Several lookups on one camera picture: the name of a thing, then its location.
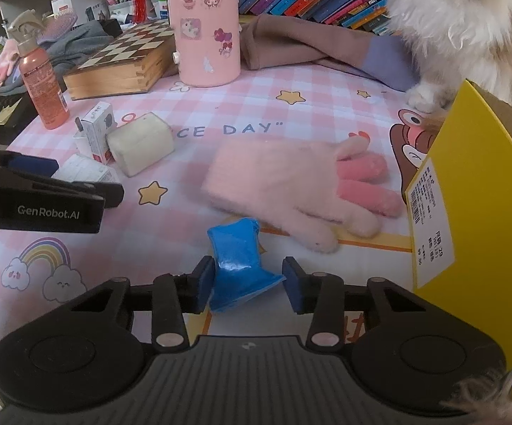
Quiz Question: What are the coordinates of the pink checkered table mat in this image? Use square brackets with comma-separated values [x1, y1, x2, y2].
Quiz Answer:
[0, 65, 420, 339]

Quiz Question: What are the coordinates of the pink fuzzy glove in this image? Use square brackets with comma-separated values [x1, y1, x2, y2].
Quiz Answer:
[202, 131, 404, 253]

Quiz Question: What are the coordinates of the wooden chess board box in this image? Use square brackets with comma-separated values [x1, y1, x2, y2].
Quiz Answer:
[63, 20, 175, 101]

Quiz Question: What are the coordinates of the small white plug charger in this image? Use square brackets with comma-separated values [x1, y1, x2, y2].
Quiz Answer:
[74, 117, 93, 158]

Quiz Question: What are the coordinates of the cream rounded cube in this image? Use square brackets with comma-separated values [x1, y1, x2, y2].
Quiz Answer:
[106, 112, 175, 177]

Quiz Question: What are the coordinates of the fluffy cream cat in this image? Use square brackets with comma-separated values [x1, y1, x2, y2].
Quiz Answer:
[387, 0, 512, 114]

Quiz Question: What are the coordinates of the yellow cardboard box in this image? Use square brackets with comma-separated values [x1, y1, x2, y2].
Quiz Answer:
[405, 81, 512, 368]

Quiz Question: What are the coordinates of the clear pen holder cup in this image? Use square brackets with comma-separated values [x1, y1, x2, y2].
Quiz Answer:
[105, 0, 135, 25]

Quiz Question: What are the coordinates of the small white red box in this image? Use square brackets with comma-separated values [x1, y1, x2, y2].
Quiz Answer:
[81, 102, 117, 164]

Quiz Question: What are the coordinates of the pink spray bottle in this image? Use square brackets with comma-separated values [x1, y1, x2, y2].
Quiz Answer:
[7, 10, 70, 130]

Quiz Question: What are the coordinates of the blue packet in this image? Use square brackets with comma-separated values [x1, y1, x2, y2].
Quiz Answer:
[207, 218, 285, 313]

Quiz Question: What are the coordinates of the grey folded cloth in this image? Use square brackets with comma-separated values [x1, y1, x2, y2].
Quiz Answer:
[0, 21, 114, 96]

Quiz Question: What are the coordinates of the green lid white jar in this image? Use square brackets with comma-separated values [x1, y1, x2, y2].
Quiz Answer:
[155, 0, 169, 20]

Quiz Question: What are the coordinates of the brown purple folded garment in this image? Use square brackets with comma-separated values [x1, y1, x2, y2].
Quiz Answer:
[241, 15, 419, 92]

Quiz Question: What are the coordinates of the pink sticker cylinder humidifier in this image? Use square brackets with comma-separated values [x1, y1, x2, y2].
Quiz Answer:
[168, 0, 241, 87]

